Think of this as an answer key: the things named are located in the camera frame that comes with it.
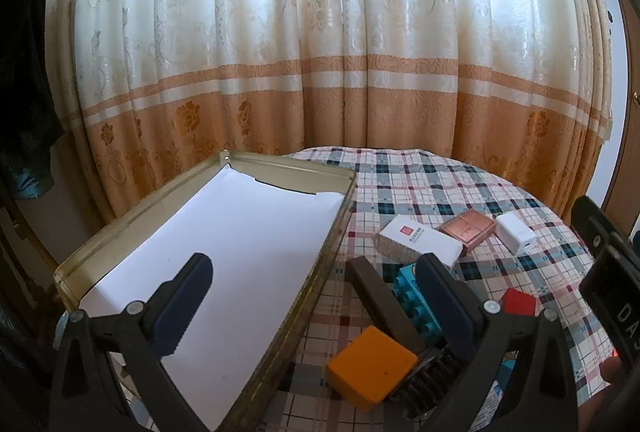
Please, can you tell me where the orange block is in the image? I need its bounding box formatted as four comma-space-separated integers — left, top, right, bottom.
326, 326, 418, 413

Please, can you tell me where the pink box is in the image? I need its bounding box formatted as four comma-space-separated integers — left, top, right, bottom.
439, 210, 497, 258

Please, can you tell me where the person's right hand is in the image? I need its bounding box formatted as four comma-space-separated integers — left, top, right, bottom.
601, 356, 632, 387

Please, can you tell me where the plaid tablecloth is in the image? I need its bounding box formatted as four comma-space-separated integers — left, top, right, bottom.
120, 146, 616, 432

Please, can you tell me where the cream and orange floral curtain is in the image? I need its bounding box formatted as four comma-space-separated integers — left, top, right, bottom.
40, 0, 618, 223

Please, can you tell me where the white box with red label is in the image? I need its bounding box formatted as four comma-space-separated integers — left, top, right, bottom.
376, 214, 465, 270

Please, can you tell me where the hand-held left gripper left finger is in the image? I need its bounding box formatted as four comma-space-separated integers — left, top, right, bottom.
49, 253, 214, 432

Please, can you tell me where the red block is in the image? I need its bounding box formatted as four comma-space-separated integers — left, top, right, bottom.
499, 288, 542, 318

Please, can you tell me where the dark hanging clothing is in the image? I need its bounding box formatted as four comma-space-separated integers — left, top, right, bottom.
0, 0, 66, 200

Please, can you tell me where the white charger adapter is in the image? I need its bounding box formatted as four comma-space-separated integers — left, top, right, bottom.
494, 212, 537, 256

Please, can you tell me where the gold metal tin tray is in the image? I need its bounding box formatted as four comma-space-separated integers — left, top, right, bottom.
54, 150, 358, 432

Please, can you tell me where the brown wooden door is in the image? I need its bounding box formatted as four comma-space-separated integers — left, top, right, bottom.
600, 0, 640, 233

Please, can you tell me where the dark brown rectangular block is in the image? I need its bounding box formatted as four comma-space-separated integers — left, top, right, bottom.
346, 256, 427, 355

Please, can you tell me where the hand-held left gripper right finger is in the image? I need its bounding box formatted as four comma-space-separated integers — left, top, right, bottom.
415, 253, 582, 432

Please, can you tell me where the blue toy brick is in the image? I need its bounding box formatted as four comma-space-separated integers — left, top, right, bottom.
391, 262, 446, 345

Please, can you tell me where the black brush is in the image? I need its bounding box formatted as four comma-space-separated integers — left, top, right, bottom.
390, 344, 468, 418

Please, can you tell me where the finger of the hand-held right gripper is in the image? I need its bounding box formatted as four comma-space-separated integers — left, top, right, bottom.
571, 196, 628, 258

